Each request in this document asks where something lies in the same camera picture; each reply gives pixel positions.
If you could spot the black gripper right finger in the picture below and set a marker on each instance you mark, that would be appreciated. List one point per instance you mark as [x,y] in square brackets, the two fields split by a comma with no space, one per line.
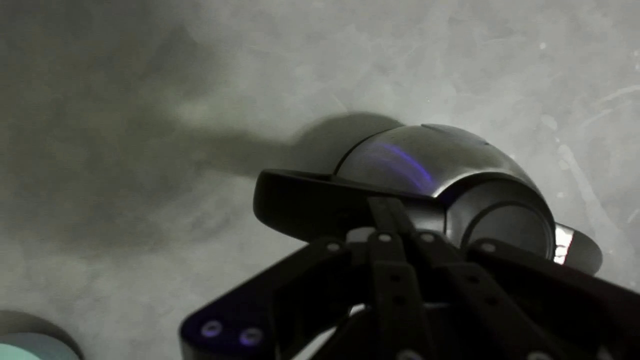
[520,301]

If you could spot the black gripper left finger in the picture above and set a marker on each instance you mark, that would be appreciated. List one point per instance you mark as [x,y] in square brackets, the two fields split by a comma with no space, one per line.
[332,292]

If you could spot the black kettle lid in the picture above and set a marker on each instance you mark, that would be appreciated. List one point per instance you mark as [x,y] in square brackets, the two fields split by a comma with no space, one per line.
[507,222]

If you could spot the stainless steel electric kettle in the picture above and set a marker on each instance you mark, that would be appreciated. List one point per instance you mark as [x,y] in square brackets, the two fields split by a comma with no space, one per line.
[413,161]

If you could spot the teal bowl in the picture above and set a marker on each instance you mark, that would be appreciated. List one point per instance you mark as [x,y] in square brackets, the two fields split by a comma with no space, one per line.
[30,340]

